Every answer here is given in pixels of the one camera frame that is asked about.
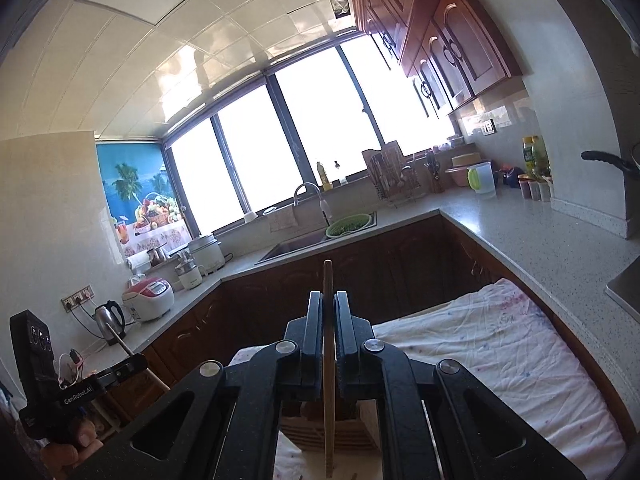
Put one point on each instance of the steel stove top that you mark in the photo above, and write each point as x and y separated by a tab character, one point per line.
625	287

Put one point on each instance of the steel electric kettle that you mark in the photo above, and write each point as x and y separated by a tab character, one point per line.
109	320

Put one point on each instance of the spice jar rack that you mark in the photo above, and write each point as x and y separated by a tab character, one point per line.
535	190

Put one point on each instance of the wall switch panel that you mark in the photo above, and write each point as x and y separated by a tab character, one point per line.
488	126

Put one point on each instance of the pink basin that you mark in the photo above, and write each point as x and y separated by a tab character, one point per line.
457	175

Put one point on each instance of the white dotted tablecloth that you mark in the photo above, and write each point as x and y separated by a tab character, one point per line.
475	360

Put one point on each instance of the beige dish cloth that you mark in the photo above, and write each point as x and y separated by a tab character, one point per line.
282	220

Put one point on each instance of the wall power outlet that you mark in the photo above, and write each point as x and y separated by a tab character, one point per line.
79	297

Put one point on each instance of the person's left hand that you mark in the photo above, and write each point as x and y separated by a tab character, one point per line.
70	452

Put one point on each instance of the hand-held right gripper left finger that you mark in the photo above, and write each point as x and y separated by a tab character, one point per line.
319	325

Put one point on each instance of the kitchen sink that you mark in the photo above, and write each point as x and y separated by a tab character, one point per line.
295	250

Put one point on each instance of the red and blue container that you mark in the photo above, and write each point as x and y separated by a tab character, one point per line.
510	177

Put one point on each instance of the tropical fruit print blind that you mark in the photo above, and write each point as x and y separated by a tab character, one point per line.
135	195

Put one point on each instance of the white juicer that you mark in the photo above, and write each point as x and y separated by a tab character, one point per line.
189	274

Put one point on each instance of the wooden upper cabinets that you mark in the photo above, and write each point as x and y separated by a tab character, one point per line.
450	50

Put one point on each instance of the ceiling vent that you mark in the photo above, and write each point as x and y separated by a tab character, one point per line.
341	6

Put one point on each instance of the black wok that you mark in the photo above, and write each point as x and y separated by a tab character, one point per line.
605	157

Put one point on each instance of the wooden lower cabinets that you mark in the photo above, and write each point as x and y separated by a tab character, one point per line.
390	270

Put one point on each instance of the kitchen window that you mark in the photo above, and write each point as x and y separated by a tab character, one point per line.
310	125

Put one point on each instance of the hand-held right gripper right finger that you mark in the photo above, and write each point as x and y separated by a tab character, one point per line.
341	325

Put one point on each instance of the clear measuring cup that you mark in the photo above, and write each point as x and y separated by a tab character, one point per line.
482	180

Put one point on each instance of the paper towel roll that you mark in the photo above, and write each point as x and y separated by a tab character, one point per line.
137	262

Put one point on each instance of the wooden cutting board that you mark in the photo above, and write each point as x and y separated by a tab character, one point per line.
385	155

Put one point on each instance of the red and white rice cooker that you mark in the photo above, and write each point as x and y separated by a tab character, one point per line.
147	300

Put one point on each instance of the knife block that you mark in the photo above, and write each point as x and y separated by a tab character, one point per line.
435	175

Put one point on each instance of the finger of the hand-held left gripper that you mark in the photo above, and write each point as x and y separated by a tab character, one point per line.
122	367

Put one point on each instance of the chrome kitchen faucet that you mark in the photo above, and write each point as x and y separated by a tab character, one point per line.
306	190

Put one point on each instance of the small white bowl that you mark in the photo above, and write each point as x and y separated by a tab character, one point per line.
250	217

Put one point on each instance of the wooden cabinets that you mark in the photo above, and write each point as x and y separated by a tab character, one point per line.
450	50
390	270

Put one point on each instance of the yellow liquid bottle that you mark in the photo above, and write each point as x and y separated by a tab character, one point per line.
324	177

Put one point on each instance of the cooking oil bottle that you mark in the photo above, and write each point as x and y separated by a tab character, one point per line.
541	160

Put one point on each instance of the large white rice cooker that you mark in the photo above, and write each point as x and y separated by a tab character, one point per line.
207	255

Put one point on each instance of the green colander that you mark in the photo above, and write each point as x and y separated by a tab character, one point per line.
347	225

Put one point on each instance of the wooden utensil holder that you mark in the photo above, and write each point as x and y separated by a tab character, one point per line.
350	435

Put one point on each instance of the wooden chopstick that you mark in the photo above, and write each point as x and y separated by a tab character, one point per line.
112	334
328	290

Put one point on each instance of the yellow cap green bottle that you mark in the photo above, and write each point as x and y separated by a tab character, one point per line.
528	157

